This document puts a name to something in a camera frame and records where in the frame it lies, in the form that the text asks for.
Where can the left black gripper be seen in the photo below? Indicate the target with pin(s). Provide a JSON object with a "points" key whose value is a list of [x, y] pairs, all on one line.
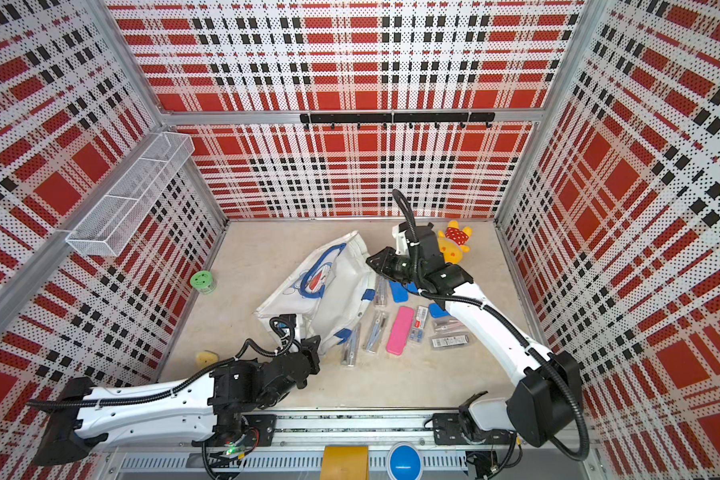
{"points": [[310, 348]]}

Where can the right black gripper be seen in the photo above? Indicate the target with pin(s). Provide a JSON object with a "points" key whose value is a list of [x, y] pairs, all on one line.
{"points": [[387, 256]]}

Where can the blue case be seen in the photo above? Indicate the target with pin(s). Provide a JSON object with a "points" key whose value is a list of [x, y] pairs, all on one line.
{"points": [[399, 292]]}

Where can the narrow clear compass case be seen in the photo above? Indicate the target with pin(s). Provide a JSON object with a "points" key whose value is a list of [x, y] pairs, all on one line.
{"points": [[381, 292]]}

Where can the clear plastic compass set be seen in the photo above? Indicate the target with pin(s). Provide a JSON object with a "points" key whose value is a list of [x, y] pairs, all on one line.
{"points": [[447, 325]]}

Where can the pink pencil case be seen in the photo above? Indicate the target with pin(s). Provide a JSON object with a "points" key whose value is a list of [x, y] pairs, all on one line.
{"points": [[400, 331]]}

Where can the small clear stationery pack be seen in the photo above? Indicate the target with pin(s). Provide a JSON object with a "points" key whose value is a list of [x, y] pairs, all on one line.
{"points": [[416, 334]]}

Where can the clear tube with blue pen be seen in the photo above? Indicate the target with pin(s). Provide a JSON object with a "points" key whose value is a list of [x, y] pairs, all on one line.
{"points": [[376, 332]]}

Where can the clear case barcode label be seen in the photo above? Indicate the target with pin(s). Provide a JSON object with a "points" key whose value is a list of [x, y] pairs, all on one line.
{"points": [[447, 342]]}

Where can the white canvas bag blue handles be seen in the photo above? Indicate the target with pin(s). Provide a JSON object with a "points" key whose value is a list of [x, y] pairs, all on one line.
{"points": [[329, 292]]}

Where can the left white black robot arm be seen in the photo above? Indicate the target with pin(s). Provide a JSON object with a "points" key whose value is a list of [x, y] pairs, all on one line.
{"points": [[86, 418]]}

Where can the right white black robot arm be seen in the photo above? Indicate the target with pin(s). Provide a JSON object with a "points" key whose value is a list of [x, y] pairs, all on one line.
{"points": [[547, 404]]}

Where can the yellow plush toy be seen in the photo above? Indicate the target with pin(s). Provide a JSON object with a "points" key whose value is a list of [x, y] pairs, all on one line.
{"points": [[453, 241]]}

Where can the green tape roll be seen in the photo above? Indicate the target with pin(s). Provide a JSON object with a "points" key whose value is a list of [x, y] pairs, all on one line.
{"points": [[203, 281]]}

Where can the yellow block at front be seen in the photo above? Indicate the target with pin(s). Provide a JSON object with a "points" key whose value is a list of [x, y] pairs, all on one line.
{"points": [[345, 463]]}

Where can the blue round button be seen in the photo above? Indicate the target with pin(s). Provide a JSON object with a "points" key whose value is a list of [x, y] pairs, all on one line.
{"points": [[404, 462]]}

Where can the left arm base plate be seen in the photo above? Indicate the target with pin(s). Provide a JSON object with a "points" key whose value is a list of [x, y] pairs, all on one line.
{"points": [[238, 432]]}

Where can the yellow object by left wall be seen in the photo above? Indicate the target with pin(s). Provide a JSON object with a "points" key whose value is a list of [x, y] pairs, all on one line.
{"points": [[205, 359]]}

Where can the black hook rail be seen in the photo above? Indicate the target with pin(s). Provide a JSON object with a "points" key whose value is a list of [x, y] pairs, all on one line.
{"points": [[333, 119]]}

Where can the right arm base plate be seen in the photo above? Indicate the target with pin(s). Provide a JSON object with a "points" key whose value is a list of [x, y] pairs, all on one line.
{"points": [[459, 429]]}

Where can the white wire wall basket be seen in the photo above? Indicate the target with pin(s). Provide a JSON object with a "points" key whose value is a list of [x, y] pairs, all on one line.
{"points": [[110, 225]]}

